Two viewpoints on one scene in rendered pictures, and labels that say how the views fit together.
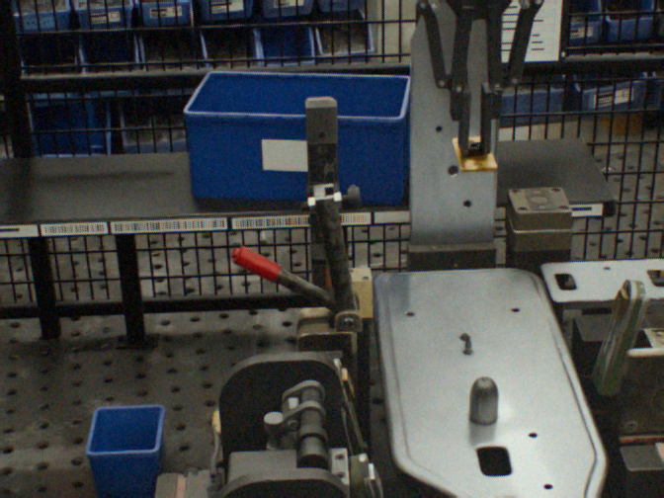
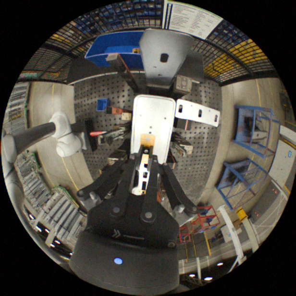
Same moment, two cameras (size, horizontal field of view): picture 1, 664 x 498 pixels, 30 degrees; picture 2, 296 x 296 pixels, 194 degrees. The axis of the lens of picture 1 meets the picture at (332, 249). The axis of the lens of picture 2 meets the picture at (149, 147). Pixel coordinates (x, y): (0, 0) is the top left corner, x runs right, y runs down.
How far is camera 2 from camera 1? 1.36 m
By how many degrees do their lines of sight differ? 82
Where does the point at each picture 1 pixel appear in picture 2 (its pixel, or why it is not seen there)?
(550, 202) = (186, 85)
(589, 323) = (180, 121)
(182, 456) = (113, 100)
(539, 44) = (201, 34)
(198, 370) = (117, 77)
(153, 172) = not seen: hidden behind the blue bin
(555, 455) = not seen: hidden behind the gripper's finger
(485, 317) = (157, 119)
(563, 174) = (194, 66)
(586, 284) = (184, 111)
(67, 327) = not seen: hidden behind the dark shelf
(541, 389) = (160, 148)
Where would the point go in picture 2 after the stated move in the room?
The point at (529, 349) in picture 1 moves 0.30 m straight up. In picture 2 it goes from (163, 134) to (177, 162)
